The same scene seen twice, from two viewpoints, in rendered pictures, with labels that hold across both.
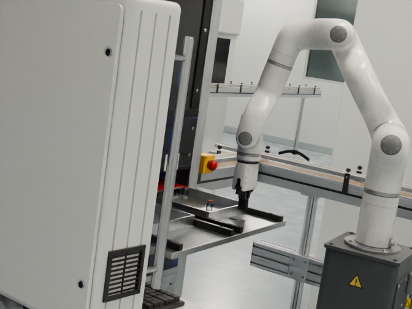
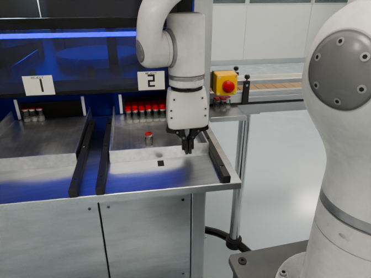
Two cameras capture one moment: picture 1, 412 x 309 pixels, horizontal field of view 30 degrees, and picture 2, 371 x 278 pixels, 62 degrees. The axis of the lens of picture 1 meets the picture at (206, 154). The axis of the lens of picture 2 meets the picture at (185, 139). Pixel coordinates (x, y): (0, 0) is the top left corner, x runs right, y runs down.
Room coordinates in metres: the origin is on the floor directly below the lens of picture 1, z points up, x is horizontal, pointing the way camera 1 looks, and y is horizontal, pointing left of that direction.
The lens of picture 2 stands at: (2.17, -0.68, 1.28)
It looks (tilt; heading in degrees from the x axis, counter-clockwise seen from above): 26 degrees down; 49
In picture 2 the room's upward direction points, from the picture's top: straight up
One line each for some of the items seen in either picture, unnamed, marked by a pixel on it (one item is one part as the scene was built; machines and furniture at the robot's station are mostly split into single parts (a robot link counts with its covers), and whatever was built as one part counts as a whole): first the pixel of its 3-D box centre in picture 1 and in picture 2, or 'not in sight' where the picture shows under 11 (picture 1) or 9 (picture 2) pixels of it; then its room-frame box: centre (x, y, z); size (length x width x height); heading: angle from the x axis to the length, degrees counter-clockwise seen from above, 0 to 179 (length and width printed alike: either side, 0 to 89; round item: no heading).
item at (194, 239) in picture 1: (175, 219); (97, 149); (2.49, 0.07, 0.87); 0.70 x 0.48 x 0.02; 148
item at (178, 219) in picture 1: (127, 212); (39, 134); (2.39, 0.22, 0.90); 0.34 x 0.26 x 0.04; 58
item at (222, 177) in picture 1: (208, 168); (281, 87); (3.27, -0.02, 0.92); 0.69 x 0.16 x 0.16; 148
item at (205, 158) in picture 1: (202, 162); (224, 82); (2.95, 0.01, 1.00); 0.08 x 0.07 x 0.07; 58
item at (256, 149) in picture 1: (251, 133); (184, 43); (2.64, -0.14, 1.17); 0.09 x 0.08 x 0.13; 168
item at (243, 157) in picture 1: (248, 156); (187, 79); (2.64, -0.15, 1.09); 0.09 x 0.08 x 0.03; 148
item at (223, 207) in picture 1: (187, 201); (154, 127); (2.67, 0.04, 0.90); 0.34 x 0.26 x 0.04; 59
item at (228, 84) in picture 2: (211, 165); (228, 86); (2.93, -0.03, 0.99); 0.04 x 0.04 x 0.04; 58
